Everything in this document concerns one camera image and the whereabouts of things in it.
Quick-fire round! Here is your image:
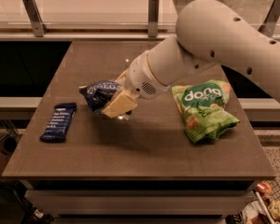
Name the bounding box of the blue rxbar blueberry bar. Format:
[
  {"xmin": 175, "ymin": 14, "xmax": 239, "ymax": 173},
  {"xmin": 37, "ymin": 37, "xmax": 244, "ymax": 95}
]
[{"xmin": 39, "ymin": 103, "xmax": 77, "ymax": 143}]

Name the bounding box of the left metal railing bracket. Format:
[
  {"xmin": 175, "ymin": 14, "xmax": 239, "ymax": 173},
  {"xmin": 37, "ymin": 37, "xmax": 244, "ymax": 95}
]
[{"xmin": 22, "ymin": 0, "xmax": 47, "ymax": 37}]

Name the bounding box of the metal railing bracket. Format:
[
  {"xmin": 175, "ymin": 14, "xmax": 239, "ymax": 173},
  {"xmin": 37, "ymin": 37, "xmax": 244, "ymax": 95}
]
[
  {"xmin": 259, "ymin": 0, "xmax": 280, "ymax": 37},
  {"xmin": 22, "ymin": 0, "xmax": 47, "ymax": 37},
  {"xmin": 147, "ymin": 0, "xmax": 160, "ymax": 37}
]

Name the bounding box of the middle metal railing bracket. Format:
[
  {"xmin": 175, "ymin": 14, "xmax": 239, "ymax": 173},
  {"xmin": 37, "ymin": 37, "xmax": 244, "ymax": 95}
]
[{"xmin": 147, "ymin": 0, "xmax": 160, "ymax": 37}]

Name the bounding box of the wire basket with snacks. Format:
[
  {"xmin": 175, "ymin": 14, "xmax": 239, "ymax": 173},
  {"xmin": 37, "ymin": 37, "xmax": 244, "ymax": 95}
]
[{"xmin": 240, "ymin": 180, "xmax": 280, "ymax": 224}]

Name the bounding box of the green snack bag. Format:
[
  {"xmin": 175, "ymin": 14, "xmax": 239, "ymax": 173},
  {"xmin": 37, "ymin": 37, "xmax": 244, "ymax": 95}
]
[{"xmin": 172, "ymin": 79, "xmax": 240, "ymax": 144}]

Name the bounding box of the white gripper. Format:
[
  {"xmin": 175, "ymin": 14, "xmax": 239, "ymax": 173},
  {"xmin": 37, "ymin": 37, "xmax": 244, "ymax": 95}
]
[{"xmin": 102, "ymin": 50, "xmax": 169, "ymax": 119}]

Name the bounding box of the blue chip bag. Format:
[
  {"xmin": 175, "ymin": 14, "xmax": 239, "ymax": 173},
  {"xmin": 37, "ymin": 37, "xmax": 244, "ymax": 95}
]
[{"xmin": 78, "ymin": 80, "xmax": 124, "ymax": 118}]

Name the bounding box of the right metal railing bracket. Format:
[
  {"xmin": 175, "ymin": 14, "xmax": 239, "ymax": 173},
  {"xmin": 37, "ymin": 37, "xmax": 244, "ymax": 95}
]
[{"xmin": 259, "ymin": 0, "xmax": 280, "ymax": 37}]

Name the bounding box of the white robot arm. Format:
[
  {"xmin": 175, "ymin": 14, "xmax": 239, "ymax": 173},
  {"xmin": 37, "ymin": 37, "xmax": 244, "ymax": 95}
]
[{"xmin": 102, "ymin": 0, "xmax": 280, "ymax": 118}]

